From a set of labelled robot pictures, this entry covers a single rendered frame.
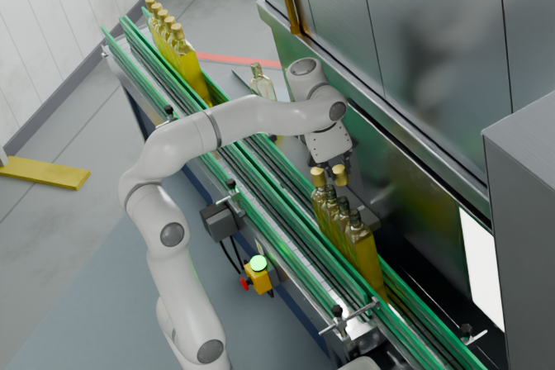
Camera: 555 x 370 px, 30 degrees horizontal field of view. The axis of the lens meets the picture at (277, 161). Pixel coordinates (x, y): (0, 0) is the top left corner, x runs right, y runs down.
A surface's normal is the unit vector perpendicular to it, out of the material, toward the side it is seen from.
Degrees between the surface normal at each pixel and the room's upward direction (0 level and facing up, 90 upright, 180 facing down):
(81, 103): 0
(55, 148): 0
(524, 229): 90
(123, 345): 0
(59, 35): 90
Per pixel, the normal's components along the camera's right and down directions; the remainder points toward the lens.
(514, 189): -0.86, 0.45
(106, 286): -0.22, -0.74
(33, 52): 0.87, 0.14
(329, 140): 0.29, 0.58
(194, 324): 0.32, 0.09
